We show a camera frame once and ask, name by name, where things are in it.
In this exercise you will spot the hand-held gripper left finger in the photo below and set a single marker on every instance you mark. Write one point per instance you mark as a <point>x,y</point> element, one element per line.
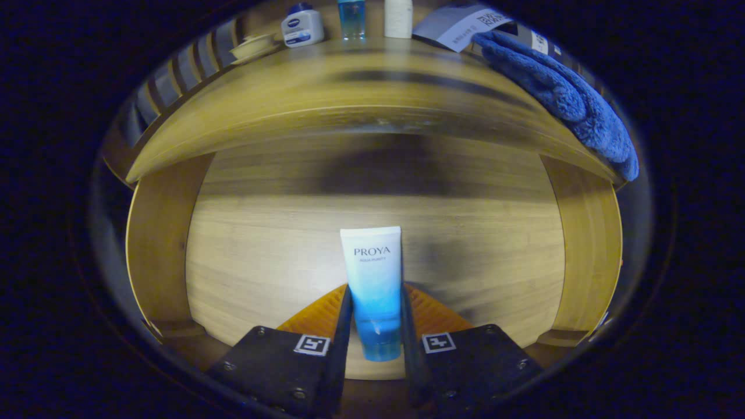
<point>291,366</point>

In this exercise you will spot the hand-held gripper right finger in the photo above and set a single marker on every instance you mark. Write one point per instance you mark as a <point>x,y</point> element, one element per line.
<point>465,366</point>

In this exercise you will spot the wooden drawer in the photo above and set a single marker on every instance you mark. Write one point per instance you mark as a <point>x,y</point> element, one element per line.
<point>262,250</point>

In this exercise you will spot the white and blue tube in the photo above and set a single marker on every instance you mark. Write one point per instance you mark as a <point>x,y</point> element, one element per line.
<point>372,273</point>

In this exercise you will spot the wooden countertop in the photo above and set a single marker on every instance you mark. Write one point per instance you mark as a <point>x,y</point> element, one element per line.
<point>326,87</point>

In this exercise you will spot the blue towel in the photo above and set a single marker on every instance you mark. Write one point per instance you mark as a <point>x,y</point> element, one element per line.
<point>559,93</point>

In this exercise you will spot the beige lidded teacup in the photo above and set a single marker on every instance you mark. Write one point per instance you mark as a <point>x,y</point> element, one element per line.
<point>253,46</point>

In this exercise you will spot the white bottle with blue cap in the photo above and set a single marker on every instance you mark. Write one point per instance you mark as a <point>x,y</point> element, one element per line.
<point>302,29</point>

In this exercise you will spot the lavender book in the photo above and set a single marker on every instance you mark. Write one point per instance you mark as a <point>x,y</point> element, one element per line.
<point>448,26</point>

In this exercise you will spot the clear blue bottle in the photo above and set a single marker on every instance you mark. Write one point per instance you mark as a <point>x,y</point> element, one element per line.
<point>351,20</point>

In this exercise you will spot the white pump bottle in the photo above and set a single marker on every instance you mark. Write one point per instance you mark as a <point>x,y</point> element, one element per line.
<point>398,17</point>

